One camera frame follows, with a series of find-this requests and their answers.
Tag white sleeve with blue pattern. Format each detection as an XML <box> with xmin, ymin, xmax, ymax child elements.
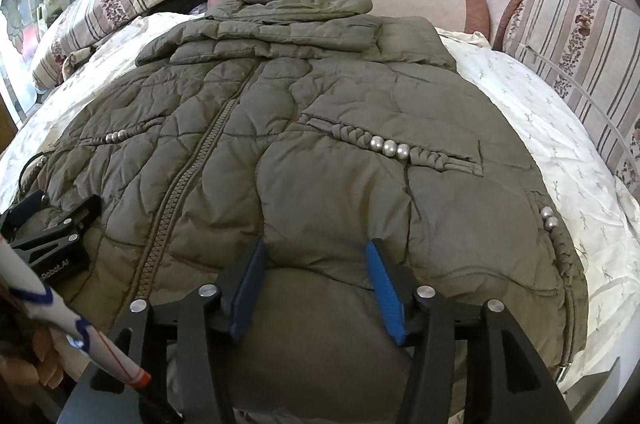
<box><xmin>0</xmin><ymin>240</ymin><xmax>152</xmax><ymax>387</ymax></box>

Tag crumpled floral cloth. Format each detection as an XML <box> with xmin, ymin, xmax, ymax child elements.
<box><xmin>60</xmin><ymin>45</ymin><xmax>96</xmax><ymax>81</ymax></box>

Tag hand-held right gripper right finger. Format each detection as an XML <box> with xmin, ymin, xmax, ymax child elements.
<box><xmin>364</xmin><ymin>238</ymin><xmax>576</xmax><ymax>424</ymax></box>

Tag green floral bag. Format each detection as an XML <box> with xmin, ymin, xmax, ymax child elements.
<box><xmin>40</xmin><ymin>0</ymin><xmax>76</xmax><ymax>22</ymax></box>

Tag stained glass door panel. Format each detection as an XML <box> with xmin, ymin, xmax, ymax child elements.
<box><xmin>0</xmin><ymin>0</ymin><xmax>48</xmax><ymax>125</ymax></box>

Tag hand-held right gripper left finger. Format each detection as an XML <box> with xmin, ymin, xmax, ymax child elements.
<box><xmin>60</xmin><ymin>238</ymin><xmax>268</xmax><ymax>424</ymax></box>

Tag white floral bed sheet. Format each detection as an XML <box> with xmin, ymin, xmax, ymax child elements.
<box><xmin>0</xmin><ymin>11</ymin><xmax>640</xmax><ymax>405</ymax></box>

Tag white cable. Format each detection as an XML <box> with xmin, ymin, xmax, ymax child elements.
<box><xmin>517</xmin><ymin>41</ymin><xmax>640</xmax><ymax>170</ymax></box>

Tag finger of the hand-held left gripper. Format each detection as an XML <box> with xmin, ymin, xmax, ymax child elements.
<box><xmin>0</xmin><ymin>191</ymin><xmax>47</xmax><ymax>236</ymax></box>
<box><xmin>11</xmin><ymin>195</ymin><xmax>103</xmax><ymax>258</ymax></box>

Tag person's left hand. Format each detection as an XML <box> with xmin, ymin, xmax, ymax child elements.
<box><xmin>0</xmin><ymin>329</ymin><xmax>56</xmax><ymax>405</ymax></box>

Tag olive green puffer jacket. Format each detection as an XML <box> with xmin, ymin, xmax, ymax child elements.
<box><xmin>20</xmin><ymin>0</ymin><xmax>590</xmax><ymax>424</ymax></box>

